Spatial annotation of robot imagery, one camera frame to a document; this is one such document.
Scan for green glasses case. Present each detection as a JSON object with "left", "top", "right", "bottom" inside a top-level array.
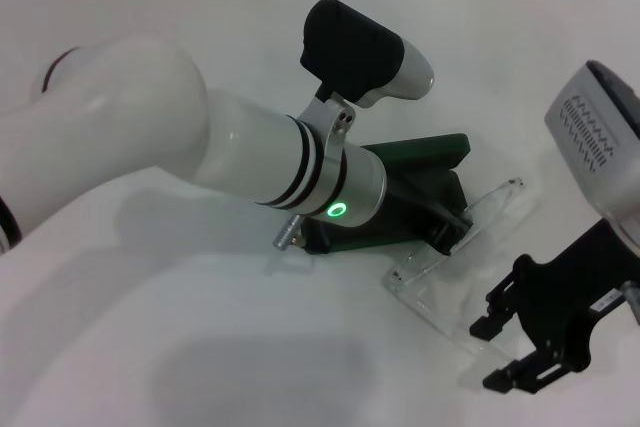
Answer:
[{"left": 299, "top": 133, "right": 474, "bottom": 256}]

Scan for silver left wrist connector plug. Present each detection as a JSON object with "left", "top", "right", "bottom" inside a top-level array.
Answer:
[{"left": 272, "top": 214, "right": 304, "bottom": 251}]

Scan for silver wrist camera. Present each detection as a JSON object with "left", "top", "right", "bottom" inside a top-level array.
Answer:
[
  {"left": 543, "top": 59, "right": 640, "bottom": 222},
  {"left": 297, "top": 0, "right": 436, "bottom": 151}
]

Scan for silver right wrist connector plug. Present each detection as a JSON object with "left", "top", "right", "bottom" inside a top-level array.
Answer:
[{"left": 619, "top": 284, "right": 640, "bottom": 326}]

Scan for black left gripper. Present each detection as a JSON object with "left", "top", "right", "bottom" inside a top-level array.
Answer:
[{"left": 371, "top": 171, "right": 474, "bottom": 255}]

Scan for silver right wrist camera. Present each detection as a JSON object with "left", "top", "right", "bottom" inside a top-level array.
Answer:
[{"left": 543, "top": 59, "right": 640, "bottom": 222}]

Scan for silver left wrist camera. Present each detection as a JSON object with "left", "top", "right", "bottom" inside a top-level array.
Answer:
[{"left": 297, "top": 0, "right": 436, "bottom": 151}]

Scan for clear transparent glasses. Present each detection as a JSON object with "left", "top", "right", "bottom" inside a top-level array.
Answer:
[{"left": 382, "top": 176, "right": 527, "bottom": 388}]

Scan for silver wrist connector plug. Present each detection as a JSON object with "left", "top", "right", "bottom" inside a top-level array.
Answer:
[
  {"left": 619, "top": 284, "right": 640, "bottom": 326},
  {"left": 272, "top": 214, "right": 304, "bottom": 251}
]

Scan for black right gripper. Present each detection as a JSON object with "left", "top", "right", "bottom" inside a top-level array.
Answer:
[{"left": 468, "top": 219, "right": 640, "bottom": 393}]

